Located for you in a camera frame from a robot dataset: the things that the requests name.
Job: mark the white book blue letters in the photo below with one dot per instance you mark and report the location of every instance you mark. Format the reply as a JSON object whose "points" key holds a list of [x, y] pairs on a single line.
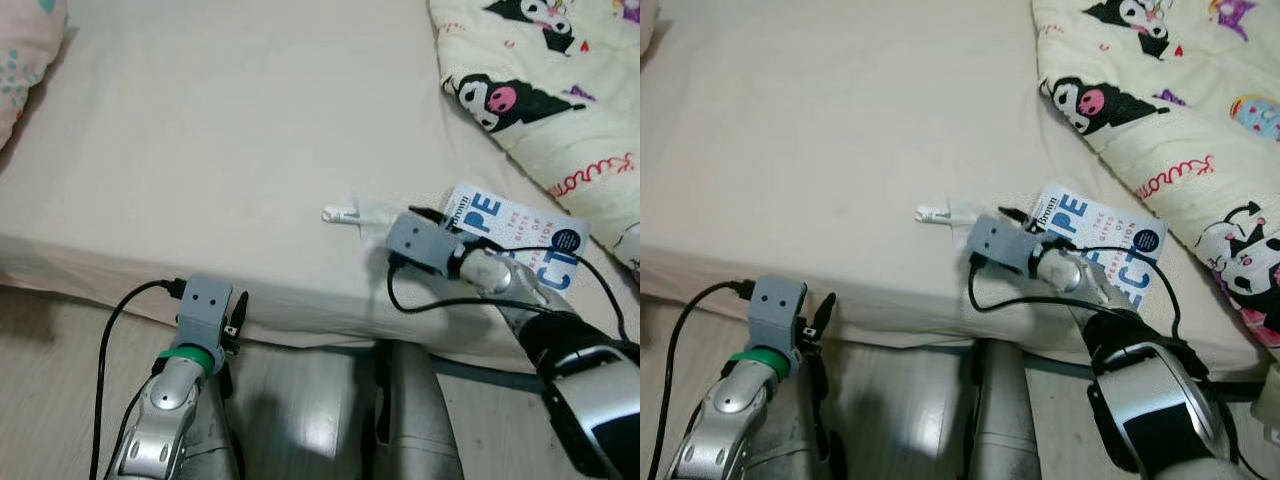
{"points": [[1110, 225], [520, 225]]}

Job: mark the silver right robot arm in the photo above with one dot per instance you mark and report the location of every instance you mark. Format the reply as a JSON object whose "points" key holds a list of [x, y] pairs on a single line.
{"points": [[1150, 400], [590, 400]]}

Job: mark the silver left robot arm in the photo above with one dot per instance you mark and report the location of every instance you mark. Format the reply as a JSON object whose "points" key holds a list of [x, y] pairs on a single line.
{"points": [[735, 400], [165, 400]]}

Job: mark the small white wrapper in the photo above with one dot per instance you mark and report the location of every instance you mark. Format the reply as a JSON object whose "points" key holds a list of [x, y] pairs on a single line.
{"points": [[933, 213], [340, 213]]}

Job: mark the silver robot left leg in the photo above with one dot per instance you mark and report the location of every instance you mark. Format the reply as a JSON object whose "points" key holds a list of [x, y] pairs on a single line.
{"points": [[815, 440], [222, 440]]}

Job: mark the silver robot leg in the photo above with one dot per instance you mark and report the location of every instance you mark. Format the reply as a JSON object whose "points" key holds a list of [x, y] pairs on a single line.
{"points": [[222, 440], [415, 420], [1000, 420], [815, 440]]}

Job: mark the beige sheeted bed mattress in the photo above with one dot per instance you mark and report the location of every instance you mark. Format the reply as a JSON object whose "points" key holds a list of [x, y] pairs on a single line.
{"points": [[850, 150], [200, 150]]}

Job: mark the cream cartoon print quilt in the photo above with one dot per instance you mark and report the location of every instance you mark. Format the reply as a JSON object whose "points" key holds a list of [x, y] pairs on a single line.
{"points": [[1180, 130], [590, 120]]}

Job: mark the silver robot right leg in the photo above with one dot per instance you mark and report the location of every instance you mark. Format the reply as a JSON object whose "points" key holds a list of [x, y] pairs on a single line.
{"points": [[1000, 420], [415, 420]]}

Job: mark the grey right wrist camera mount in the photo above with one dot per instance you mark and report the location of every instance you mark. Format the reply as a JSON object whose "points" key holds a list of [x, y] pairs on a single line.
{"points": [[420, 240], [1000, 240]]}

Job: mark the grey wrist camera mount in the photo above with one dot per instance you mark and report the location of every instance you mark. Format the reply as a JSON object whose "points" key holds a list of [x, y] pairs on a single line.
{"points": [[1000, 240], [205, 305], [420, 240], [775, 305]]}

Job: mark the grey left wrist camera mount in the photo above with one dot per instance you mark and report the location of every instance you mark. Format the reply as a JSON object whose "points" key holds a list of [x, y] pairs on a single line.
{"points": [[775, 305], [205, 305]]}

